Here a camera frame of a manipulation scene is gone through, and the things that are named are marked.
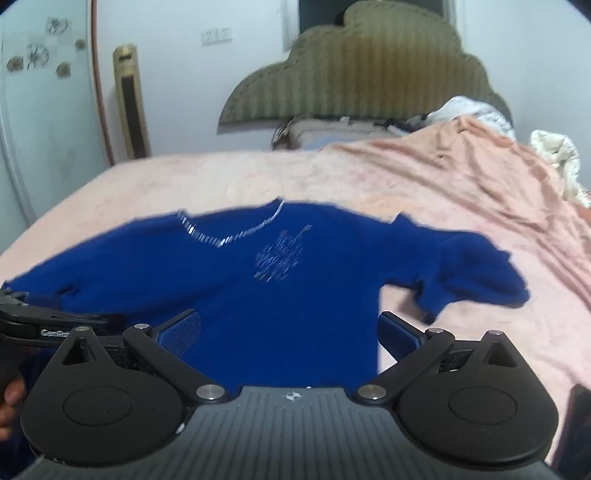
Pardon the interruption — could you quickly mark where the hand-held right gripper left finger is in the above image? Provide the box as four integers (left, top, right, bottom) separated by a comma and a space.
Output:
60, 310, 232, 407

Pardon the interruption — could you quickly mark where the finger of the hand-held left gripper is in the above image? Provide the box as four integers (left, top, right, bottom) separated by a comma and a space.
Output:
65, 313, 126, 337

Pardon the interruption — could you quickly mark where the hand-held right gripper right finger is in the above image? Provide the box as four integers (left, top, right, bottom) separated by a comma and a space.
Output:
355, 311, 525, 409

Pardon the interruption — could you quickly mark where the blue knit sweater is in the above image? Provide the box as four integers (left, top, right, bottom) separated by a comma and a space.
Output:
2, 198, 531, 393

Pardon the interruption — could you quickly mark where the person's left hand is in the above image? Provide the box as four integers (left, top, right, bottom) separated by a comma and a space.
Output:
0, 375, 27, 441

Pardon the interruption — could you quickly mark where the bed with pink sheet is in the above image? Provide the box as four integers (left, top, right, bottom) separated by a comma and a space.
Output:
0, 148, 591, 467

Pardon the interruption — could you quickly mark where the peach blanket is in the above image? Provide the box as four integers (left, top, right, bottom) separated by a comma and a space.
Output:
323, 115, 591, 305

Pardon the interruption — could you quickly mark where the frosted glass door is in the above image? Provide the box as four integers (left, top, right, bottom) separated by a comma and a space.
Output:
0, 0, 110, 245

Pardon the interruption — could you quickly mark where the dark flat object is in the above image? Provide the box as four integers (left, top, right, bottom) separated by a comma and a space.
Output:
551, 383, 591, 476

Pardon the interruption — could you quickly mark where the copper curved pipe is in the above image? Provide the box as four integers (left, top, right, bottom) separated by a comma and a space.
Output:
89, 0, 116, 168

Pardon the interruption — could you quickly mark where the gold tower fan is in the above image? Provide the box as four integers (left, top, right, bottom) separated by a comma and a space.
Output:
113, 44, 153, 160

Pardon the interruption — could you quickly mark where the black cloth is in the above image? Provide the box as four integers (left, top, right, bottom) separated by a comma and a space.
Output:
383, 114, 435, 136

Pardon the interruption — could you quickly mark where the beige pillow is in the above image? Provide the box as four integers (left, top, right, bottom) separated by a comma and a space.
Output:
271, 115, 407, 151

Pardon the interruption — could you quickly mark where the white floral quilt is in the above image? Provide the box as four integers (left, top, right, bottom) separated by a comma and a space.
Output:
427, 96, 516, 138

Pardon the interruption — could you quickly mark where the cream crumpled cloth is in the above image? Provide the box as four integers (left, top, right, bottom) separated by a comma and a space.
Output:
529, 130, 591, 206

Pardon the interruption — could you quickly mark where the olive green padded headboard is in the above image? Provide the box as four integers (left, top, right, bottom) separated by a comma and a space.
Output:
218, 0, 513, 136

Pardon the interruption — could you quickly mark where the white wall socket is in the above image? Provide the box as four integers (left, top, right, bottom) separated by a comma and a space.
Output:
200, 27, 232, 46

